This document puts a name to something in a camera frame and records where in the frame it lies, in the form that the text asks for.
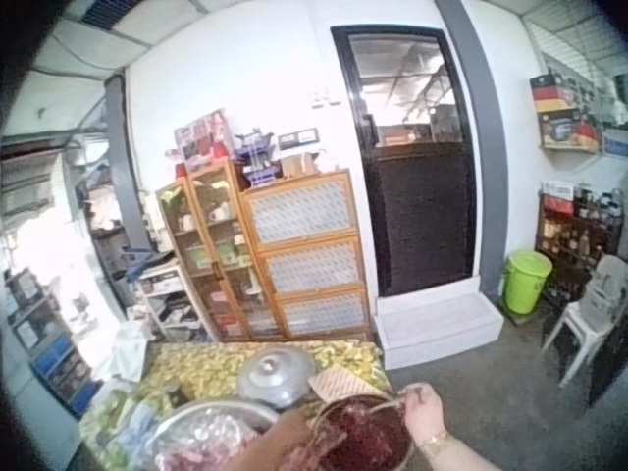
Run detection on person's right hand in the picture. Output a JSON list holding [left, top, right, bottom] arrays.
[[399, 382, 449, 445]]

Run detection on person's left hand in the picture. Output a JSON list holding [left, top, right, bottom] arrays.
[[295, 406, 329, 444]]

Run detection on metal spoon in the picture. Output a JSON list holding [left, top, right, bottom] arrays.
[[360, 393, 407, 413]]

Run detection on brown bowl of red food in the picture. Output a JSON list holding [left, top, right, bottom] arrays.
[[310, 392, 413, 471]]

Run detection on patterned brown paper sheet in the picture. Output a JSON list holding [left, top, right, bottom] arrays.
[[307, 362, 374, 404]]

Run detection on white door step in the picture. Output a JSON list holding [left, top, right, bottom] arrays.
[[372, 274, 506, 371]]

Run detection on grey metal pot lid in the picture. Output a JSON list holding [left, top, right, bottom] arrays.
[[235, 344, 318, 409]]

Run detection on green plastic bin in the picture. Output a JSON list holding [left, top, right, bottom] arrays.
[[501, 248, 553, 316]]

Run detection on wooden cabinet with frosted panels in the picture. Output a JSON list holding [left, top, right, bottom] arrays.
[[238, 168, 373, 340]]

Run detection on white plastic chair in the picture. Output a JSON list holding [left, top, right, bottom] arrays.
[[541, 253, 628, 389]]

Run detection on large metal basin with bag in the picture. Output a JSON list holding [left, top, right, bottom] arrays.
[[138, 397, 281, 471]]

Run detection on yellow green patterned tablecloth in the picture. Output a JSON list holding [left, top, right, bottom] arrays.
[[78, 339, 393, 471]]

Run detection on dark shelf of bottles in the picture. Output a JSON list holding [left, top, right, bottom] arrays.
[[534, 179, 625, 295]]

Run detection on black framed glass door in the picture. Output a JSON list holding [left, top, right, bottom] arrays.
[[330, 24, 479, 298]]

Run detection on small dark jar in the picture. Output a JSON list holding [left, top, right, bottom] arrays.
[[161, 378, 185, 408]]

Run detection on wooden glass door cabinet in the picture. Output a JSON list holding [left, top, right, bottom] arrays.
[[154, 158, 288, 343]]

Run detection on cardboard box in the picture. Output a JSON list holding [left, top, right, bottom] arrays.
[[278, 151, 320, 180]]

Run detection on white low shelf unit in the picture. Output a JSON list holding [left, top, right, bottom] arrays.
[[135, 259, 212, 343]]

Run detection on light blue cloth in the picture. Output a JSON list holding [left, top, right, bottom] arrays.
[[115, 401, 163, 455]]

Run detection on white plastic bag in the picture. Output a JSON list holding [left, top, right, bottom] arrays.
[[108, 321, 151, 383]]

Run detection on blue tray rack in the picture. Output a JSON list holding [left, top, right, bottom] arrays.
[[233, 128, 285, 189]]

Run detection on blue plastic hanger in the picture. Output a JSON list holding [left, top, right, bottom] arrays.
[[120, 244, 174, 284]]

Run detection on pink and red boxes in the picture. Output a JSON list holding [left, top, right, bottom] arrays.
[[172, 108, 236, 179]]

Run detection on dark open shelf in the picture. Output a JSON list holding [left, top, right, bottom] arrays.
[[74, 166, 148, 295]]

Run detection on cluttered storage rack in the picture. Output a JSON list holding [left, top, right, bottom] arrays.
[[3, 267, 99, 418]]

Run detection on gold bracelet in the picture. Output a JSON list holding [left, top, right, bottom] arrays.
[[418, 428, 450, 448]]

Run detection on wall shelf with boxes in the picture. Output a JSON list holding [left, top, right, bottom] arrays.
[[529, 71, 603, 154]]

